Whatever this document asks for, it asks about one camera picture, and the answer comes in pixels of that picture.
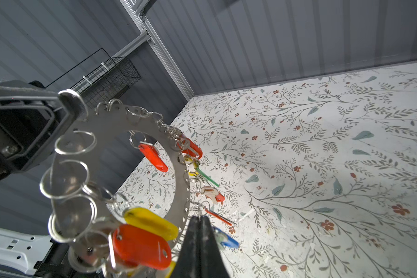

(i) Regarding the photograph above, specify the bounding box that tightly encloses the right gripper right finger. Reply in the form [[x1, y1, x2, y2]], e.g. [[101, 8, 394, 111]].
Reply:
[[200, 216, 229, 278]]

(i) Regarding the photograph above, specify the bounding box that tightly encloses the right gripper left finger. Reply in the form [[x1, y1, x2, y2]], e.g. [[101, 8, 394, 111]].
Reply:
[[170, 216, 202, 278]]

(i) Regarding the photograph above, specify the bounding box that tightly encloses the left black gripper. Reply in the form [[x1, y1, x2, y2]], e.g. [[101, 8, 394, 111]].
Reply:
[[0, 81, 87, 181]]

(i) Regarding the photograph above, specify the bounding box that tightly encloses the large keyring with coloured keys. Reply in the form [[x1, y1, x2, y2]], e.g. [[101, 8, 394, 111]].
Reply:
[[39, 88, 235, 278]]

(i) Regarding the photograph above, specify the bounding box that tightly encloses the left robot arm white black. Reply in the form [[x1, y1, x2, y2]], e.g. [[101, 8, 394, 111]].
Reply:
[[0, 81, 80, 278]]

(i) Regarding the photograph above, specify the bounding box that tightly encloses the black wire mesh basket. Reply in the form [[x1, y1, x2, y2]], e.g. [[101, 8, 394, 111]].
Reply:
[[46, 48, 141, 108]]

